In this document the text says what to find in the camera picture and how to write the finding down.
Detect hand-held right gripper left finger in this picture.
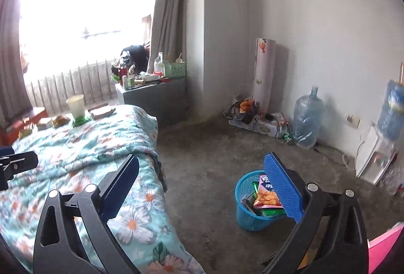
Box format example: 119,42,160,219
32,154,141,274

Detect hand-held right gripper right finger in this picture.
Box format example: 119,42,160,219
260,152,370,274

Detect orange snack bag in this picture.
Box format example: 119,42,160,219
252,175,285,209

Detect green chip bag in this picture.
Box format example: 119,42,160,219
251,181,287,218

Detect blue mesh basket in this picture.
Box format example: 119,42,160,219
235,170,294,232

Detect orange cardboard box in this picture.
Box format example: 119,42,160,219
0,107,47,146

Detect teal floral quilt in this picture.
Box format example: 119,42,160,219
0,104,206,274

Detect empty clear water jug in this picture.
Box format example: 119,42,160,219
292,87,325,148

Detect orange printed snack packet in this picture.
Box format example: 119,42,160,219
88,104,116,120

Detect white paper cup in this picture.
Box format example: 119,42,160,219
66,94,85,120

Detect grey window curtain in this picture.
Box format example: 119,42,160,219
150,0,191,87
0,0,35,123

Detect grey cabinet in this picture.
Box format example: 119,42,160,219
114,78,188,128

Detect metal window railing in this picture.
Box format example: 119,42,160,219
23,59,122,114

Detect crumpled orange black bag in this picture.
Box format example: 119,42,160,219
234,98,262,123

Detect white water dispenser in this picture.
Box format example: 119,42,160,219
356,127,399,186

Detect rolled printed wallpaper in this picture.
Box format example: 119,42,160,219
252,38,276,111

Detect pink printed cloth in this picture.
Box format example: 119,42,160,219
368,222,404,274

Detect green plastic basket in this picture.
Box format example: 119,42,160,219
163,62,186,78

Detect black clothing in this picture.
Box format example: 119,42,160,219
120,45,149,73

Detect blue water jug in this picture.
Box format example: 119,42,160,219
377,79,404,140

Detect wooden utensils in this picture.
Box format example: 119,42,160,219
165,52,184,64

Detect black charger cables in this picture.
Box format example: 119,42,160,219
243,112,294,144

